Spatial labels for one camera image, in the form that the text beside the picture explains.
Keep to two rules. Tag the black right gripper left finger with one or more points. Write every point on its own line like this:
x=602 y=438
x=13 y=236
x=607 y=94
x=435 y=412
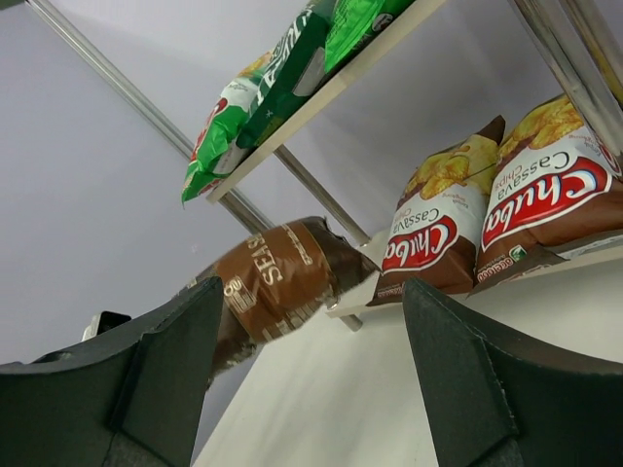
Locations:
x=131 y=396

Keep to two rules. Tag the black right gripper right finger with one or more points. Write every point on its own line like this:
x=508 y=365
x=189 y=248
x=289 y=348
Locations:
x=495 y=396

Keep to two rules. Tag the brown Kettle sea salt bag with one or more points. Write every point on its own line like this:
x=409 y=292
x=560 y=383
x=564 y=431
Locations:
x=275 y=281

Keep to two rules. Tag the brown Chuba cassava chips bag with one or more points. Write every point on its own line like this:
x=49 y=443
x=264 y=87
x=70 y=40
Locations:
x=557 y=194

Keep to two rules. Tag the green Chuba cassava chips bag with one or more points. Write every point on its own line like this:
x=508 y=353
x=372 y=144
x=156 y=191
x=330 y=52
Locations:
x=216 y=153

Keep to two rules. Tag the dark green Real chips bag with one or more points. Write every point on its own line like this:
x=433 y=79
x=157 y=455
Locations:
x=293 y=74

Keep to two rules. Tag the green Chuba seaweed chips bag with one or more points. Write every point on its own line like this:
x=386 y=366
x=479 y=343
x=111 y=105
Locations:
x=355 y=23

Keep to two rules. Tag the white two-tier wooden shelf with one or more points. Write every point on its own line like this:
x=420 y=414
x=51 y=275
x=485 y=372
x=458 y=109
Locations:
x=572 y=38

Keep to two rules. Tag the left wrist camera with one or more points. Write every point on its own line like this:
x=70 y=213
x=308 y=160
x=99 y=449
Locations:
x=103 y=322

